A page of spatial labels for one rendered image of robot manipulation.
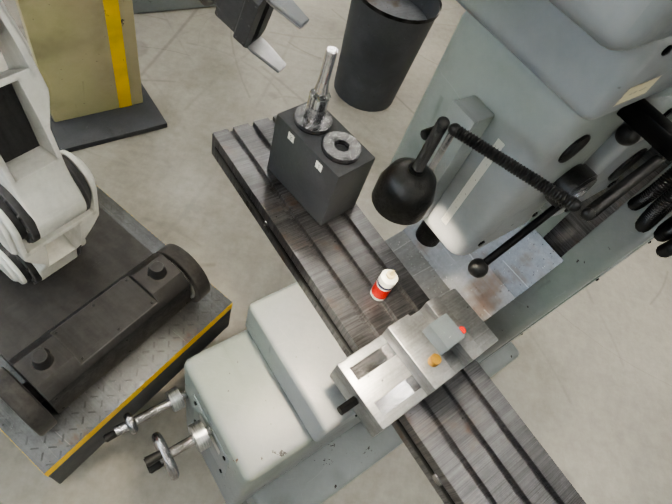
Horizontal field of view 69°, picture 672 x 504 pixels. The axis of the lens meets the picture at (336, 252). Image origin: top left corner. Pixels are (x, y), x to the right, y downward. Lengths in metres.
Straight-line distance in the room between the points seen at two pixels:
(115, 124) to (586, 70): 2.37
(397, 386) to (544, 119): 0.60
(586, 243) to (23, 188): 1.13
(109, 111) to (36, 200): 1.70
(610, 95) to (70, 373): 1.27
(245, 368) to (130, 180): 1.44
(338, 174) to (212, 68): 2.07
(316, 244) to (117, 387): 0.74
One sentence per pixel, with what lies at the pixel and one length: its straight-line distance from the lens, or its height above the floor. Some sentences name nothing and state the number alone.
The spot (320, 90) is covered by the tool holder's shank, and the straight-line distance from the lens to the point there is 1.10.
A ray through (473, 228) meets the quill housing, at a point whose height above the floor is 1.39.
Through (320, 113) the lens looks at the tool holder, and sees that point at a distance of 1.13.
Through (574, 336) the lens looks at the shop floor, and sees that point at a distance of 2.70.
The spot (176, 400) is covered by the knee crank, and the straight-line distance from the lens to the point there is 1.42.
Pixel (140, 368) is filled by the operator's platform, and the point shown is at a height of 0.40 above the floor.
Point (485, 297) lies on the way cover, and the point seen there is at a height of 0.92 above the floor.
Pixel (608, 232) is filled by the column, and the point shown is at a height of 1.22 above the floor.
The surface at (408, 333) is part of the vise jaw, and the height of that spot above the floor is 1.04.
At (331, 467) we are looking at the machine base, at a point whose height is 0.20.
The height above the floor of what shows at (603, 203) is 1.59.
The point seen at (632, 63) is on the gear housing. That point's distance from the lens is 0.51.
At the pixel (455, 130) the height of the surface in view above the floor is 1.58.
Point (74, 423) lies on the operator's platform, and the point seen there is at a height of 0.40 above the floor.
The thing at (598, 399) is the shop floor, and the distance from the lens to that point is 2.63.
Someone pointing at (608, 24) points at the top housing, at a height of 1.75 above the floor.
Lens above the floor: 1.90
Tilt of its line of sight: 55 degrees down
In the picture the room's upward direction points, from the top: 24 degrees clockwise
